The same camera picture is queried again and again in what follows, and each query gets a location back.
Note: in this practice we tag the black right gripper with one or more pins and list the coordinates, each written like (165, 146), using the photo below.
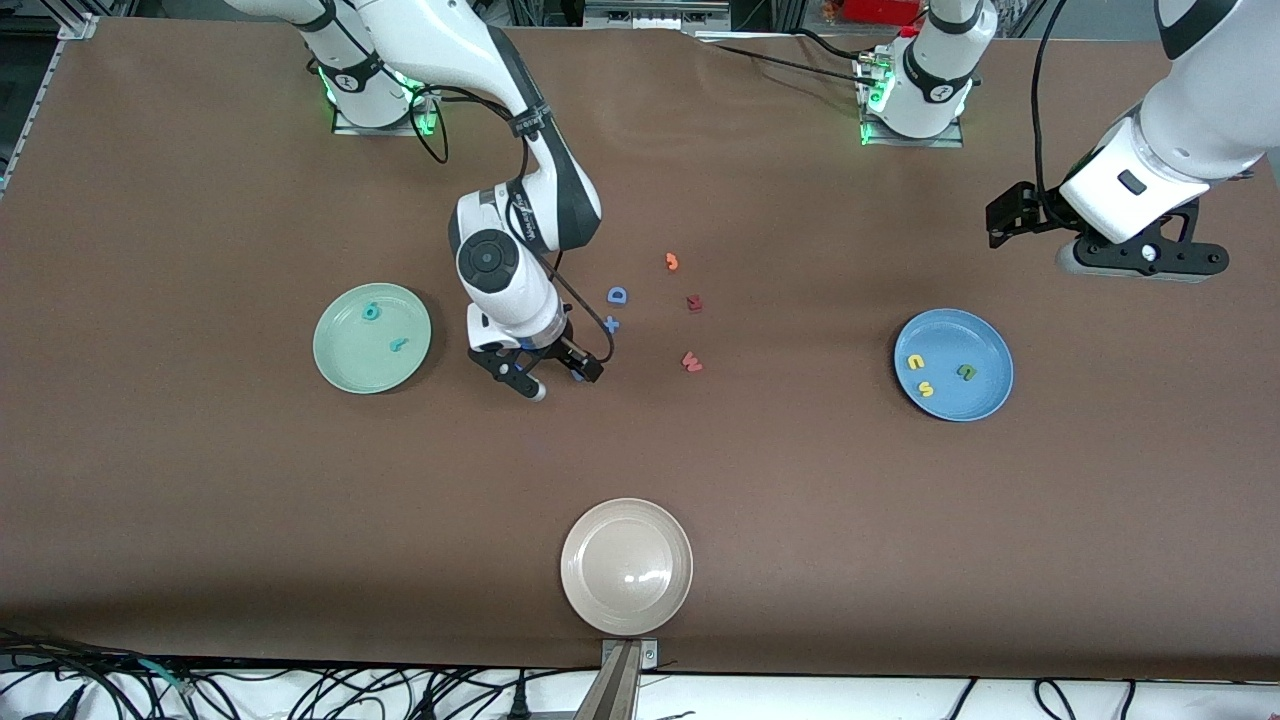
(556, 347)

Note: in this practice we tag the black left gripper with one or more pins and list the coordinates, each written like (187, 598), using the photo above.
(1040, 212)

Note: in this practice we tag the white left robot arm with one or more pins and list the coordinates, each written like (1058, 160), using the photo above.
(1200, 120)

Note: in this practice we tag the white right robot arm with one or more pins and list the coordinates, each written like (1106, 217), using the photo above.
(430, 40)

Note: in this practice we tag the pink foam letter M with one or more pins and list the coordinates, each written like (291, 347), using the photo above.
(692, 363)

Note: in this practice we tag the blue plate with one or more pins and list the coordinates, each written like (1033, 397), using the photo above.
(955, 400)

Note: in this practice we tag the beige plate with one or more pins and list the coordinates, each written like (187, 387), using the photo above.
(626, 567)

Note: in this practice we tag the mint green plate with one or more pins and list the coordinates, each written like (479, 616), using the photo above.
(360, 360)

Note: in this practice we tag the red box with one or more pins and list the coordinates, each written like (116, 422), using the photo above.
(880, 10)

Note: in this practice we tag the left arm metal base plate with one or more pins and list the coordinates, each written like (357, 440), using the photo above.
(945, 140)

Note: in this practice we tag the metal table edge bracket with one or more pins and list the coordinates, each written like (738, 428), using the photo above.
(620, 680)

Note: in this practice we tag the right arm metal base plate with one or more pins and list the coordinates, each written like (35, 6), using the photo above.
(345, 127)

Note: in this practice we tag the aluminium frame rail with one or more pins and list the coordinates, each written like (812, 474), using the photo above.
(655, 14)

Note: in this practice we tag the metal table corner bracket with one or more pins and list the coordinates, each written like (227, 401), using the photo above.
(78, 27)

